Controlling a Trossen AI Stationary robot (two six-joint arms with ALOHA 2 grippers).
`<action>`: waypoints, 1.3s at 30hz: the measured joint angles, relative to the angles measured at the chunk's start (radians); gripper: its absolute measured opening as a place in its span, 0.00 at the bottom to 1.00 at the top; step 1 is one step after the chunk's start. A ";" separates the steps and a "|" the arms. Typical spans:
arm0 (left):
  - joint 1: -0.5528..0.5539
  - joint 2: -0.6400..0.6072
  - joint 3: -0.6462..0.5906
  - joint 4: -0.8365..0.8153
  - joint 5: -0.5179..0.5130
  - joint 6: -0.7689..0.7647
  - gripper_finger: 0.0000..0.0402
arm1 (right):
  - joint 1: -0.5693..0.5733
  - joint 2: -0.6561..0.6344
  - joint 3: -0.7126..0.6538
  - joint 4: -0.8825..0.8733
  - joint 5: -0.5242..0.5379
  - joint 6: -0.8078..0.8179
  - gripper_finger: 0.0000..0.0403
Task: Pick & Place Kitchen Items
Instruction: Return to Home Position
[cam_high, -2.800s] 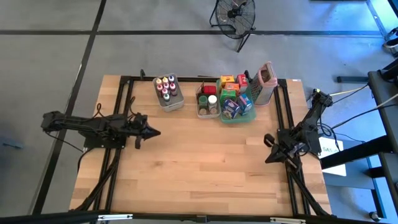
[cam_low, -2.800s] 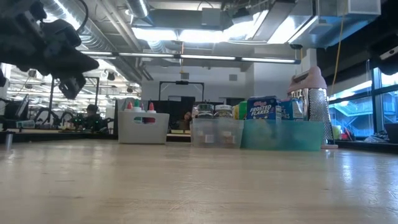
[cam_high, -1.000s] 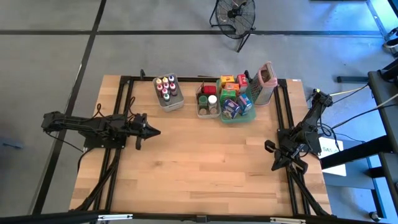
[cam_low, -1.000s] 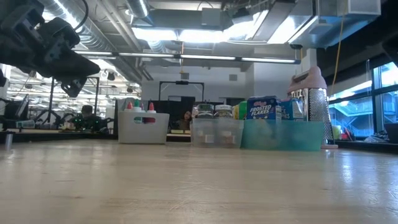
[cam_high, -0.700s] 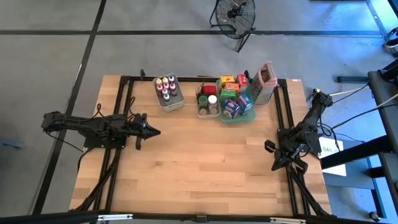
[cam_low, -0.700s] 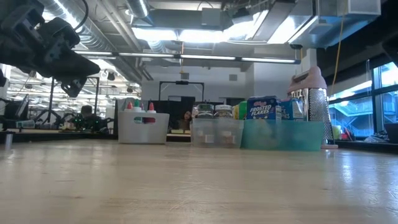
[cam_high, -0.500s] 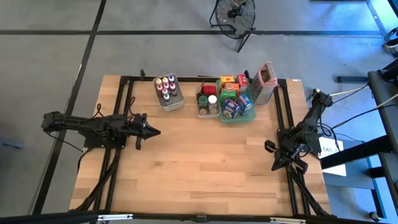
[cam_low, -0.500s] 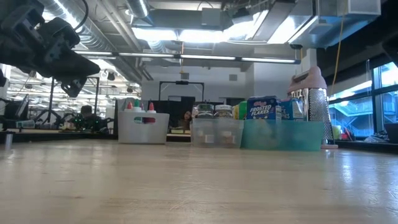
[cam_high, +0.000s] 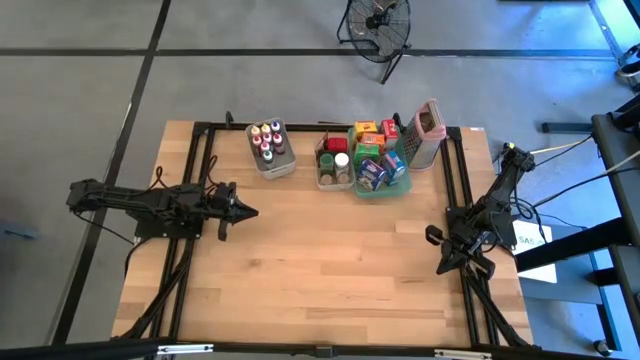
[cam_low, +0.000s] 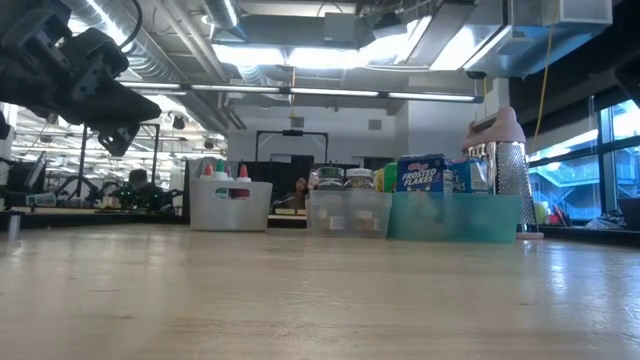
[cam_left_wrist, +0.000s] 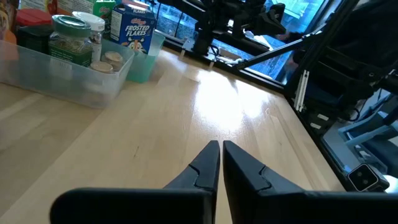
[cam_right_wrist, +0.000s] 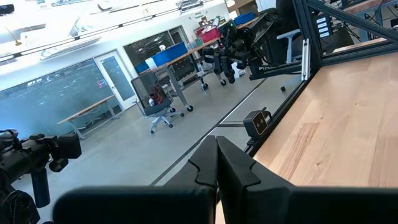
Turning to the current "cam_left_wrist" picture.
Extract clear plastic container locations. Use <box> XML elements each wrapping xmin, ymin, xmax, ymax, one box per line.
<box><xmin>0</xmin><ymin>39</ymin><xmax>136</xmax><ymax>110</ymax></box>

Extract small clear glass jar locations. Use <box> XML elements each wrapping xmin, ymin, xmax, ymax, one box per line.
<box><xmin>101</xmin><ymin>50</ymin><xmax>124</xmax><ymax>72</ymax></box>
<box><xmin>89</xmin><ymin>60</ymin><xmax>114</xmax><ymax>75</ymax></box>

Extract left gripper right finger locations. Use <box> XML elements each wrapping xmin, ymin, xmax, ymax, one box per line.
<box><xmin>222</xmin><ymin>139</ymin><xmax>398</xmax><ymax>224</ymax></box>

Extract black table-level camera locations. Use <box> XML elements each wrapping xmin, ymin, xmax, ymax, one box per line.
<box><xmin>346</xmin><ymin>163</ymin><xmax>391</xmax><ymax>193</ymax></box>

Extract white-lid spice jar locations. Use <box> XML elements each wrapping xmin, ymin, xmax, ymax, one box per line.
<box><xmin>72</xmin><ymin>11</ymin><xmax>106</xmax><ymax>63</ymax></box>

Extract green-lid spice jar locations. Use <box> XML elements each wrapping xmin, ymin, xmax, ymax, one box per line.
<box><xmin>48</xmin><ymin>14</ymin><xmax>93</xmax><ymax>68</ymax></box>

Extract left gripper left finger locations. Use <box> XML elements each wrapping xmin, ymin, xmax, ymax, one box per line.
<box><xmin>49</xmin><ymin>139</ymin><xmax>221</xmax><ymax>224</ymax></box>

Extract teal plastic tray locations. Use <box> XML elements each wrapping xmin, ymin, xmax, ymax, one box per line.
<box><xmin>126</xmin><ymin>29</ymin><xmax>167</xmax><ymax>84</ymax></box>

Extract dark blue cereal box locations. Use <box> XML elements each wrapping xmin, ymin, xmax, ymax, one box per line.
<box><xmin>110</xmin><ymin>2</ymin><xmax>157</xmax><ymax>55</ymax></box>

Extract black camera gantry beam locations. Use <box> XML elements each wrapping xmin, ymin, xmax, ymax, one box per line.
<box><xmin>284</xmin><ymin>0</ymin><xmax>361</xmax><ymax>113</ymax></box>

